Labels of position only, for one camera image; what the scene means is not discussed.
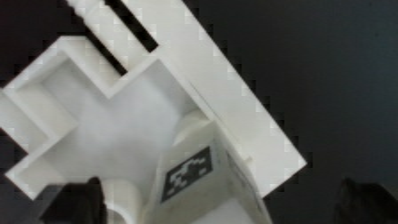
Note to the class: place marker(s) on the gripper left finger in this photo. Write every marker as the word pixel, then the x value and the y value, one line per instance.
pixel 77 207

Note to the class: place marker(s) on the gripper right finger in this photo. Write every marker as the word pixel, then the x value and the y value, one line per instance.
pixel 366 205

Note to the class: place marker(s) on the white chair leg block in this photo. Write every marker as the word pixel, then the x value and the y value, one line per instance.
pixel 203 192

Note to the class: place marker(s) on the white chair seat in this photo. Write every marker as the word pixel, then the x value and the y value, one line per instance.
pixel 93 134

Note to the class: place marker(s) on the white U-shaped fence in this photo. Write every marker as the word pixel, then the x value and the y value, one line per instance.
pixel 150 30

